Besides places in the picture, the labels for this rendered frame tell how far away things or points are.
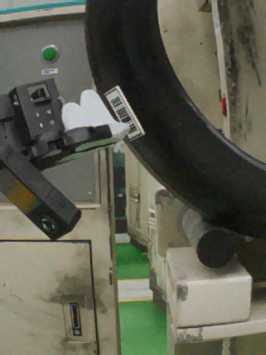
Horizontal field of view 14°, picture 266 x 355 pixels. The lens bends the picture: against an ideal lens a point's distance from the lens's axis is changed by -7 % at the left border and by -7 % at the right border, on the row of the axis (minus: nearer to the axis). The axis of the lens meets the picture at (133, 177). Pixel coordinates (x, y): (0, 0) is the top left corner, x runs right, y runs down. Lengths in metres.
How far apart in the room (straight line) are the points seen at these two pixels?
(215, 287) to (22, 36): 0.87
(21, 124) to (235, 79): 0.55
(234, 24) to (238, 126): 0.16
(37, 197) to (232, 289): 0.27
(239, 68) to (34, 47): 0.50
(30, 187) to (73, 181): 0.87
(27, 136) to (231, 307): 0.32
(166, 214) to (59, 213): 0.49
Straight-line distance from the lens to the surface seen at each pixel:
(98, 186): 1.93
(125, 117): 1.20
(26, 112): 1.07
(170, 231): 1.54
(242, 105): 1.56
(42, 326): 1.91
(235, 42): 1.57
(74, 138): 1.08
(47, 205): 1.06
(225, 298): 1.20
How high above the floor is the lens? 1.04
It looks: 3 degrees down
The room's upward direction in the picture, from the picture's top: 2 degrees counter-clockwise
